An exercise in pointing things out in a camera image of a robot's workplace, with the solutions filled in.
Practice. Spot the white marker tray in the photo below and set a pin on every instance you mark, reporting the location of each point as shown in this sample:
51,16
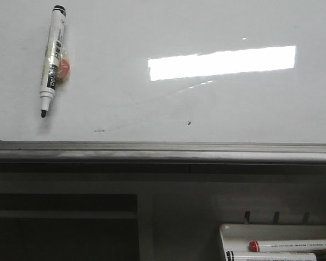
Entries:
236,237

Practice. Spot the black capped marker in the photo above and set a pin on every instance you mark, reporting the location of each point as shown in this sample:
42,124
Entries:
261,256

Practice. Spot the red round magnet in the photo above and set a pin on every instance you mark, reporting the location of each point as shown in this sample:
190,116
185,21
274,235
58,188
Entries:
64,69

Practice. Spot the grey aluminium whiteboard ledge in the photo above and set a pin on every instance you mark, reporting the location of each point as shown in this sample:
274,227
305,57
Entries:
162,152

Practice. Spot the black white whiteboard marker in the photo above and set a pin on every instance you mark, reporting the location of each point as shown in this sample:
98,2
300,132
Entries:
52,58

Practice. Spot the white whiteboard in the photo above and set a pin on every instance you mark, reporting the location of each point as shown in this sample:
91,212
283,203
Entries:
174,71

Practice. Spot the red capped marker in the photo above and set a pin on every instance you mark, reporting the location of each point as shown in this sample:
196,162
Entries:
310,245

